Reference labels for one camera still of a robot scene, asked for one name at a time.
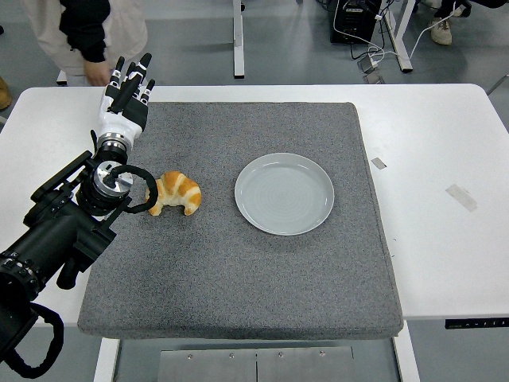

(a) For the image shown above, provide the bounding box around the round grey plate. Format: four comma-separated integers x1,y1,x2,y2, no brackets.
234,152,336,237

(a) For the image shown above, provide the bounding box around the golden brown croissant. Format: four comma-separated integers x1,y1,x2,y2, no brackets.
144,170,203,217

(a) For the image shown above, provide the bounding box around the black electronics box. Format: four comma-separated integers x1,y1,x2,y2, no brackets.
329,0,385,46

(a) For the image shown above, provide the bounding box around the person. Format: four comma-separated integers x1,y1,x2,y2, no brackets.
21,0,149,87

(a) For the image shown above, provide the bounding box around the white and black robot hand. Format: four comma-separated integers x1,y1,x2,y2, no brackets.
97,53,157,140

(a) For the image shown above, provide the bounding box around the grey metal plate with screws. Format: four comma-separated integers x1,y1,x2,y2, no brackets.
158,345,356,382

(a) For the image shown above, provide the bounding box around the black floor cable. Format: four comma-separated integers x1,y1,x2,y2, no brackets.
349,41,398,61

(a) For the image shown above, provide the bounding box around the person's tan shoe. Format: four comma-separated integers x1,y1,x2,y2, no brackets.
0,76,14,111

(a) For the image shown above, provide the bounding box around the black table control panel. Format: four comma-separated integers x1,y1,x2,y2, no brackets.
444,317,509,330

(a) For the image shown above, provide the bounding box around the white cable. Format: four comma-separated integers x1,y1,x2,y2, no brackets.
332,0,462,65

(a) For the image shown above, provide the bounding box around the grey chair leg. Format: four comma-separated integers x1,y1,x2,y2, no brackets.
486,73,509,96

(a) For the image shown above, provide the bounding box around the long grey tape piece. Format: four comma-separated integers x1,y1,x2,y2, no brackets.
445,184,480,213

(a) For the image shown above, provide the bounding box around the person's white shoe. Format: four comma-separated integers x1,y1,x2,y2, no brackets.
429,17,454,46

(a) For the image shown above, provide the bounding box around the grey felt mat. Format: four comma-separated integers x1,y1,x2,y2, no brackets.
76,101,406,341

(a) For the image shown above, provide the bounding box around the person's hand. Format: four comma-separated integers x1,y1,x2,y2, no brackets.
84,59,113,87

